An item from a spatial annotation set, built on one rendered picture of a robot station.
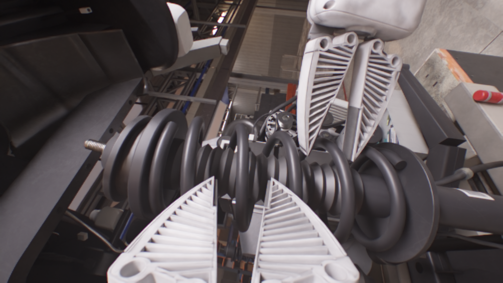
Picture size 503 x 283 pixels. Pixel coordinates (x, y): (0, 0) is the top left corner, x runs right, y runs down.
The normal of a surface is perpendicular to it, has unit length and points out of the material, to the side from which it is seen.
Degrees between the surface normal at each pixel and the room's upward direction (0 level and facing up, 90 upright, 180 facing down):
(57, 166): 90
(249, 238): 77
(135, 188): 96
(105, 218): 90
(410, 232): 6
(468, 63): 90
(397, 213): 58
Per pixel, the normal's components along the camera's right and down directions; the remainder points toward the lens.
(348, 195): -0.46, -0.18
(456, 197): 0.15, -0.73
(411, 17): 0.15, 0.35
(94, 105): 0.01, -0.56
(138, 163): 0.06, -0.17
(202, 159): 0.72, -0.27
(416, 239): -0.99, -0.17
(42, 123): 0.70, -0.05
